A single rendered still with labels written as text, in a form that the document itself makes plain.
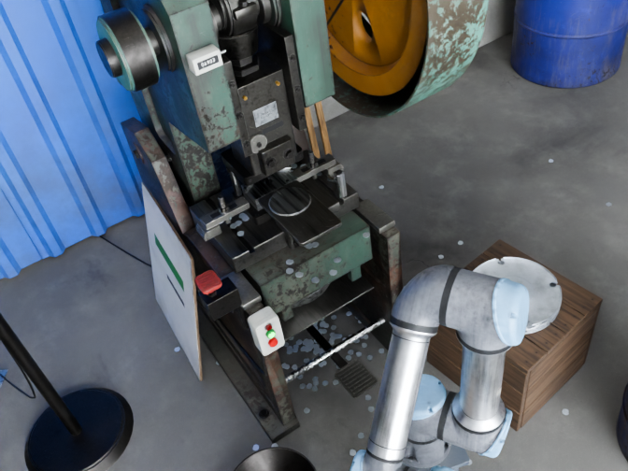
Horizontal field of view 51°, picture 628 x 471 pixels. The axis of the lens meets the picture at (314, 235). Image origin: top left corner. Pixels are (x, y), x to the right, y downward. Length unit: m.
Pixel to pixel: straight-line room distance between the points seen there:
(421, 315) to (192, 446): 1.33
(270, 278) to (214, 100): 0.56
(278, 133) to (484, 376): 0.87
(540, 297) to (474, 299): 0.96
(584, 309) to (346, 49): 1.09
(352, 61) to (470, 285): 0.98
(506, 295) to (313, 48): 0.84
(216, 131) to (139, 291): 1.39
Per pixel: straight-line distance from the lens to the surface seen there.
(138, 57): 1.58
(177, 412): 2.51
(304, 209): 1.90
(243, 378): 2.48
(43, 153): 3.01
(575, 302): 2.24
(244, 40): 1.72
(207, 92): 1.63
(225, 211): 1.99
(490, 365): 1.37
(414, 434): 1.66
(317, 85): 1.80
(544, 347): 2.12
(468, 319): 1.25
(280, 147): 1.84
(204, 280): 1.80
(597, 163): 3.35
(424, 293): 1.26
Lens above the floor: 2.03
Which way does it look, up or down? 43 degrees down
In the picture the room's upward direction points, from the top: 10 degrees counter-clockwise
